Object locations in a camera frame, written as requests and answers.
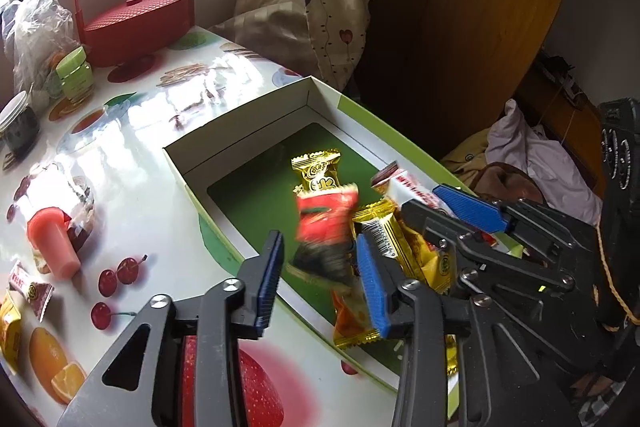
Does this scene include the red black snack packet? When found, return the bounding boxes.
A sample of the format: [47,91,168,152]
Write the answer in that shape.
[291,148,341,194]

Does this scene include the pink jelly cup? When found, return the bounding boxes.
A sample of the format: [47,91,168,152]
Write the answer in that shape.
[27,207,80,281]

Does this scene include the green white cardboard box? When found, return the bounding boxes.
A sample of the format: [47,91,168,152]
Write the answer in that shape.
[162,76,524,417]

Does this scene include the red basket with handle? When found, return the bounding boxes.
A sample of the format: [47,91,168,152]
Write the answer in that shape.
[74,0,194,67]

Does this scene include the long gold snack bar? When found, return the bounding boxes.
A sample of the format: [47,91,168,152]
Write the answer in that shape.
[352,198,454,375]
[331,286,381,350]

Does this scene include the small green jar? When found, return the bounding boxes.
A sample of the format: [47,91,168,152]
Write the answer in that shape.
[55,46,94,103]

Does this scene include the pile of clothes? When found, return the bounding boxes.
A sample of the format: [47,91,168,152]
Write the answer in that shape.
[442,98,602,225]

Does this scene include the yellow black snack packet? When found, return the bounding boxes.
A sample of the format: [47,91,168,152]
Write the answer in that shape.
[0,291,22,373]

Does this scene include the small red snack packet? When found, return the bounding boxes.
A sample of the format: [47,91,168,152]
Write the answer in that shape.
[288,183,359,291]

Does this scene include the dark jar with white lid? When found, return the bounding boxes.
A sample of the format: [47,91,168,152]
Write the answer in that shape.
[0,91,40,158]

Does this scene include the clear plastic bag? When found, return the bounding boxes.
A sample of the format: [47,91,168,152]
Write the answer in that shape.
[1,0,80,100]

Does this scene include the white red snack packet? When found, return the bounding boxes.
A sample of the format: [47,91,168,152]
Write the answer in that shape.
[369,160,499,249]
[9,261,54,322]

